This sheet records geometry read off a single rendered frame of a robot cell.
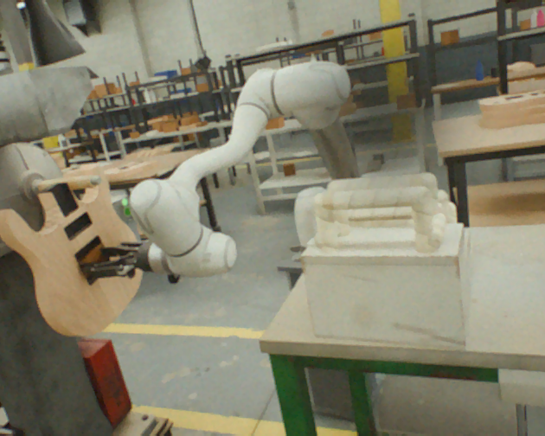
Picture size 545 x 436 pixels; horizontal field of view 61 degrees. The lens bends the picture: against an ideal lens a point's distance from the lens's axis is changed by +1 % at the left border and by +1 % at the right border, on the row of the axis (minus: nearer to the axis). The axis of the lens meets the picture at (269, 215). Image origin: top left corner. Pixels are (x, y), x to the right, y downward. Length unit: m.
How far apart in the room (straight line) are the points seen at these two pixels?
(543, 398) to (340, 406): 1.35
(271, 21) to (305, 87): 11.44
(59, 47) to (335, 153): 0.82
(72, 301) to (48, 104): 0.48
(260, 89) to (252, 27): 11.56
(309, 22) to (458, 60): 3.65
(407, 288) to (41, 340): 1.20
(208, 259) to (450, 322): 0.52
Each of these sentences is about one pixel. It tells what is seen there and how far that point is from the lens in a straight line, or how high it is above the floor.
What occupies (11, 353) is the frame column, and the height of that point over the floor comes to 0.77.
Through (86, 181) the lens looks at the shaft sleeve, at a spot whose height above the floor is 1.25.
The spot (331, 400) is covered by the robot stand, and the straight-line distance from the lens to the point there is 2.14.
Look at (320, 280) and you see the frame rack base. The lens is 0.86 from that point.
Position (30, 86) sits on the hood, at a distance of 1.13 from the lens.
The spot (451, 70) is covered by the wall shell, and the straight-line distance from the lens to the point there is 11.94.
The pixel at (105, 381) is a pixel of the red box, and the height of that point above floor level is 0.49.
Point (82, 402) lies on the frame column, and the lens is 1.84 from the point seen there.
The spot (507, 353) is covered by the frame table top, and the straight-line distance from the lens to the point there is 0.87.
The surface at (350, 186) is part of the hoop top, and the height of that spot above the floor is 1.20.
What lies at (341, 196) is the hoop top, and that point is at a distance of 0.80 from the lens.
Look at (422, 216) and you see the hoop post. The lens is 0.78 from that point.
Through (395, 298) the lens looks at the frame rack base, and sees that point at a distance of 0.84.
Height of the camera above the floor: 1.42
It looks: 17 degrees down
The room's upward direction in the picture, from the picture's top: 11 degrees counter-clockwise
